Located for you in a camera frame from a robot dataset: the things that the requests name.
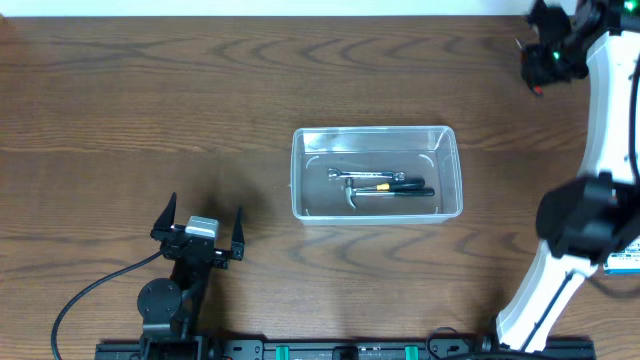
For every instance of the black handled hammer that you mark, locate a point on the black handled hammer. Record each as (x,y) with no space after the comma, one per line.
(351,193)

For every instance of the silver combination wrench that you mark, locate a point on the silver combination wrench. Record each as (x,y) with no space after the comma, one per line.
(334,173)

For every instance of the red handled pliers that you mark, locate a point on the red handled pliers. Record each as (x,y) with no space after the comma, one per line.
(530,66)

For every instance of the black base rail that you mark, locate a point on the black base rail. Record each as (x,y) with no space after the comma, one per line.
(444,346)

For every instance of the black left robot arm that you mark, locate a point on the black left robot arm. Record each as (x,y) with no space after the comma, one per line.
(170,306)

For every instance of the blue white drill bit box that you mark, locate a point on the blue white drill bit box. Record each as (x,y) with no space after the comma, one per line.
(624,262)

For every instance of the black yellow screwdriver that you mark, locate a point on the black yellow screwdriver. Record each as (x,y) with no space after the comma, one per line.
(407,184)

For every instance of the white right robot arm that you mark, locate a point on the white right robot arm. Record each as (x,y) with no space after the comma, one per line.
(594,217)

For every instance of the clear plastic container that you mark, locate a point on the clear plastic container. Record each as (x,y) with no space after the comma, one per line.
(428,152)

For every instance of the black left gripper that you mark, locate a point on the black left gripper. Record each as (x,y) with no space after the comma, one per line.
(195,245)

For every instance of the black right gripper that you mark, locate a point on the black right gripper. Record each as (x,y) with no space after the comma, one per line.
(534,71)

